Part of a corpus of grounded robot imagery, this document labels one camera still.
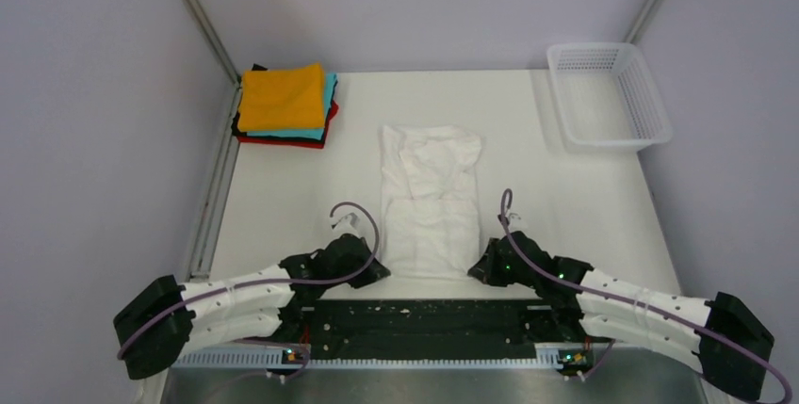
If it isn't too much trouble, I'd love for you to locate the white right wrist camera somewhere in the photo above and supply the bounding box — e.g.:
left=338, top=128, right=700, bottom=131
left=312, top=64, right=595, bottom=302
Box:
left=500, top=213, right=529, bottom=233

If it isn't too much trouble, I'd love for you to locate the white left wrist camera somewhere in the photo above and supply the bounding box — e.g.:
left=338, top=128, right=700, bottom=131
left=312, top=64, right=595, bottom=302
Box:
left=332, top=213, right=361, bottom=238

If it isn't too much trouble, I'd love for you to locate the white plastic basket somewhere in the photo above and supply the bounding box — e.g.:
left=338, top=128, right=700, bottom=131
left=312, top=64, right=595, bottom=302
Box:
left=546, top=42, right=673, bottom=153

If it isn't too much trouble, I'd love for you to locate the white t shirt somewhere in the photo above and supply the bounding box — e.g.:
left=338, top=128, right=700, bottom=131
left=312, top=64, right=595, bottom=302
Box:
left=380, top=125, right=482, bottom=280

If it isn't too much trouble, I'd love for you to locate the left aluminium frame rail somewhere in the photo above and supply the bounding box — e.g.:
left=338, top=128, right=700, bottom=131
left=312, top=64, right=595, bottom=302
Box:
left=176, top=0, right=239, bottom=282

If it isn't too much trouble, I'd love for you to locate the white slotted cable duct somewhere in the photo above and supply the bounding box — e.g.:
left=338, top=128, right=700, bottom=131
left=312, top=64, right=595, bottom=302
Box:
left=172, top=345, right=563, bottom=370

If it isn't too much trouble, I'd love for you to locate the folded teal t shirt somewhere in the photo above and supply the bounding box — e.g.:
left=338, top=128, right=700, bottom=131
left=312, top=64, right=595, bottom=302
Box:
left=247, top=73, right=338, bottom=140

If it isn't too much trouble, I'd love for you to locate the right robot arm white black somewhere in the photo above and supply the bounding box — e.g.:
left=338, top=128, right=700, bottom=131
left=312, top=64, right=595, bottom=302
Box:
left=468, top=231, right=775, bottom=401

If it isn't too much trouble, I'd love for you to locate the folded red t shirt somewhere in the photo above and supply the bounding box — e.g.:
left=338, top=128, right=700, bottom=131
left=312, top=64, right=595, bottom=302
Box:
left=232, top=100, right=339, bottom=150

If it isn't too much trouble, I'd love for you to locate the folded orange t shirt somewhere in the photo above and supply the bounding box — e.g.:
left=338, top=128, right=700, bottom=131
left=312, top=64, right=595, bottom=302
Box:
left=237, top=63, right=327, bottom=133

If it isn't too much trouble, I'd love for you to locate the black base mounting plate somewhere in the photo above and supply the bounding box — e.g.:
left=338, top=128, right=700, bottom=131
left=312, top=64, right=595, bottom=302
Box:
left=250, top=299, right=602, bottom=361

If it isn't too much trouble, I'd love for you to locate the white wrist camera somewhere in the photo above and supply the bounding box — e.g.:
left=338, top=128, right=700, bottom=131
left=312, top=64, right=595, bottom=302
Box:
left=500, top=213, right=529, bottom=233
left=332, top=213, right=361, bottom=238

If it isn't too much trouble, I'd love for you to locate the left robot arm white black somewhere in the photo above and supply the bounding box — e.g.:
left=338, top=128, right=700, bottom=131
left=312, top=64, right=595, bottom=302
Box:
left=113, top=234, right=391, bottom=380

